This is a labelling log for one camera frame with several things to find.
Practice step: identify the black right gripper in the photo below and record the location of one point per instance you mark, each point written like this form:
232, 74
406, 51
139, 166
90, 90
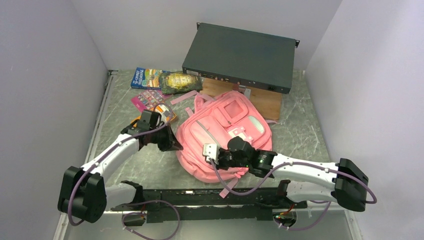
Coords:
219, 163

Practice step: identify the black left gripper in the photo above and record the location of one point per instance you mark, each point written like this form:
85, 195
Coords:
171, 143

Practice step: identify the pink student backpack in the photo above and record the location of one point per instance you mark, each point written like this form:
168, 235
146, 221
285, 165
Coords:
216, 120

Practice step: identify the dark green yellow book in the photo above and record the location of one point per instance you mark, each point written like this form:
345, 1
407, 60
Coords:
179, 83

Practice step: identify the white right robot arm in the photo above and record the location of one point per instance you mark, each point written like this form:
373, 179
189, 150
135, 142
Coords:
302, 180

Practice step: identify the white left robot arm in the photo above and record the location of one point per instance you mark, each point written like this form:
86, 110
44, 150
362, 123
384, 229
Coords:
96, 172

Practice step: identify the orange book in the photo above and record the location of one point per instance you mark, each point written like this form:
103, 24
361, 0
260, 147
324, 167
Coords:
167, 114

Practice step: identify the pink sticker card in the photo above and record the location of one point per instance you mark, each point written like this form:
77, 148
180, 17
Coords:
149, 98

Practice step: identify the wooden support block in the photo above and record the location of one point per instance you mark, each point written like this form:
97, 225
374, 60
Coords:
268, 103

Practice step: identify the blue treehouse book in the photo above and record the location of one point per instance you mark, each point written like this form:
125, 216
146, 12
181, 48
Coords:
146, 78

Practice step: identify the dark green rack device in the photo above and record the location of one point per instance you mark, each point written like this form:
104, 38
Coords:
248, 58

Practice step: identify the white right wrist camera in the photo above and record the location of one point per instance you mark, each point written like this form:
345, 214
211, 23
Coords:
211, 152

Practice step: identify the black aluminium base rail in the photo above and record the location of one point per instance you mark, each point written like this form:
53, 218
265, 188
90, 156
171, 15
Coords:
162, 205

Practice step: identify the grey metal bracket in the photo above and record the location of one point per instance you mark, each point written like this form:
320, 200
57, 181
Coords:
242, 89

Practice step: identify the silver side rail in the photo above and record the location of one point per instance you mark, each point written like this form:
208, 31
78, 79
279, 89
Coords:
101, 115

